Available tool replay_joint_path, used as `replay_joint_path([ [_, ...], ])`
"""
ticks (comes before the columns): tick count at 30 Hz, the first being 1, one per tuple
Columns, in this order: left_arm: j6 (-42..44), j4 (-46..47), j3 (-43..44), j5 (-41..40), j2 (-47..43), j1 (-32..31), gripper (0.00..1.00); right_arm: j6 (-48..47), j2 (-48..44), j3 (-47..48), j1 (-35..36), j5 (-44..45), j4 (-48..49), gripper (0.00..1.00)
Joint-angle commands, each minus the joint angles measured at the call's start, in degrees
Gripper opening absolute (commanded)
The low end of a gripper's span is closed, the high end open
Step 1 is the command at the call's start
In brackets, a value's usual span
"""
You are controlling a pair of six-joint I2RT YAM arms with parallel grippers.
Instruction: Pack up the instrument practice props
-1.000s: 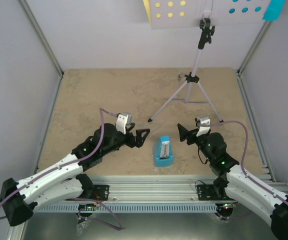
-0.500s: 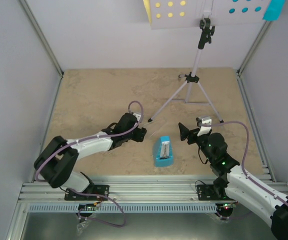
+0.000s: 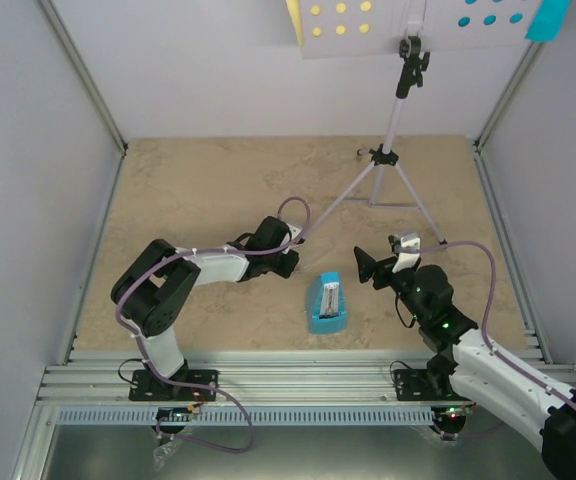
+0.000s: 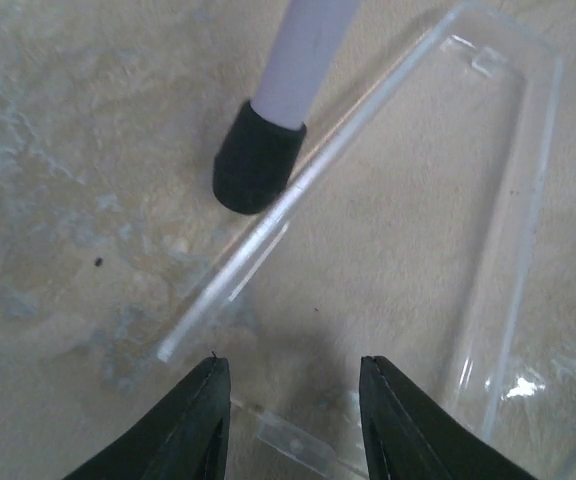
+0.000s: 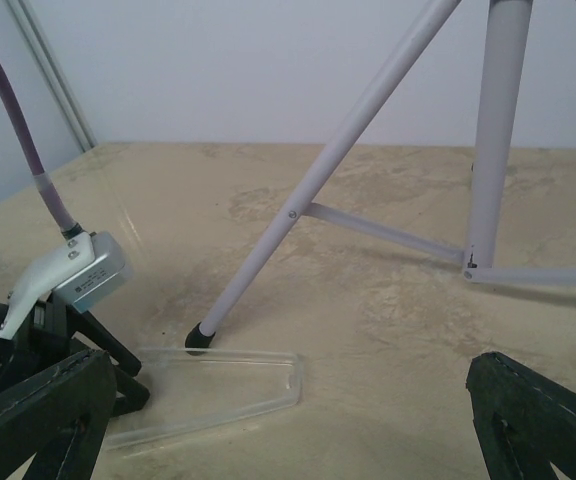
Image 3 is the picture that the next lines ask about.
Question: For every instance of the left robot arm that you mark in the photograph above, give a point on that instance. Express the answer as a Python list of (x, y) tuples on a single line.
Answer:
[(151, 293)]

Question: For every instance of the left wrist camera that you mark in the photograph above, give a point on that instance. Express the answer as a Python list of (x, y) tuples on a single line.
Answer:
[(294, 235)]

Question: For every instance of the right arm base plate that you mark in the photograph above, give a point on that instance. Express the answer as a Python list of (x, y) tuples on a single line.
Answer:
[(413, 385)]

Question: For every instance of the grey cable duct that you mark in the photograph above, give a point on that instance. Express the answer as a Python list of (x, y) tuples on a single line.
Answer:
[(232, 416)]

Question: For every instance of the left aluminium frame post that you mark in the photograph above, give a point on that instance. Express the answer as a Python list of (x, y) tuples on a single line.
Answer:
[(75, 59)]

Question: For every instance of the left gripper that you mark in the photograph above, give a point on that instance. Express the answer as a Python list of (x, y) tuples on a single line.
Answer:
[(285, 270)]

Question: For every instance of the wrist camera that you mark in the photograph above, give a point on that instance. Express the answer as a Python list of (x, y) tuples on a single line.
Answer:
[(406, 249), (294, 235)]

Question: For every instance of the white sheet yellow dots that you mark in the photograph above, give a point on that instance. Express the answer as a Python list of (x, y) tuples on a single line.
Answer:
[(328, 29)]

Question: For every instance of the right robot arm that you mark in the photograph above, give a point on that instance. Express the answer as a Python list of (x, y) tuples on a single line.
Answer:
[(469, 364)]

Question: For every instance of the white tripod music stand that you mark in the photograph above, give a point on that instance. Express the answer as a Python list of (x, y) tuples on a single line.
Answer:
[(415, 62)]

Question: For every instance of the right aluminium frame post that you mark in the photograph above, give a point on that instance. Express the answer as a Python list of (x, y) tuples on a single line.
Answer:
[(527, 62)]

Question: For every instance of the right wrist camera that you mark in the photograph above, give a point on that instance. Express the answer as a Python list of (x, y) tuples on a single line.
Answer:
[(406, 249)]

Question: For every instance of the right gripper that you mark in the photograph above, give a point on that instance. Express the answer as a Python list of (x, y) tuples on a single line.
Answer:
[(367, 270)]

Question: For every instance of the aluminium frame post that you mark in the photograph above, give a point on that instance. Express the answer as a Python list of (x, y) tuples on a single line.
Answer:
[(527, 62), (75, 59)]

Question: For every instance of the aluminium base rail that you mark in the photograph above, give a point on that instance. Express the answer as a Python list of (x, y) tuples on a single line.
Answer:
[(255, 378)]

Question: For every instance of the white sheet blue dots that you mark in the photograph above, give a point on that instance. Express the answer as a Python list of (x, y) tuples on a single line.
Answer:
[(478, 24)]

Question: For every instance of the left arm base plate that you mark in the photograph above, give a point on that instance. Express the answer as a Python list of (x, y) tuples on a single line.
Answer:
[(146, 387)]

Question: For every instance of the blue metronome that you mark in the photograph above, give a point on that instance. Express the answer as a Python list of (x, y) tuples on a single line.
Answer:
[(325, 305)]

